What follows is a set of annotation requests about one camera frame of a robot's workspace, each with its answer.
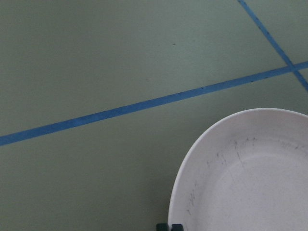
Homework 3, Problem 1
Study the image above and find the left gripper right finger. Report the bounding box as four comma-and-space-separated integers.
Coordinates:
171, 224, 184, 231

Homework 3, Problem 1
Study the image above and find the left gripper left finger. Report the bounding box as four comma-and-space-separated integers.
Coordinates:
156, 223, 167, 231

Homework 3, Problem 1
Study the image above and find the pink plate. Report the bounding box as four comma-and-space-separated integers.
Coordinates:
167, 108, 308, 231

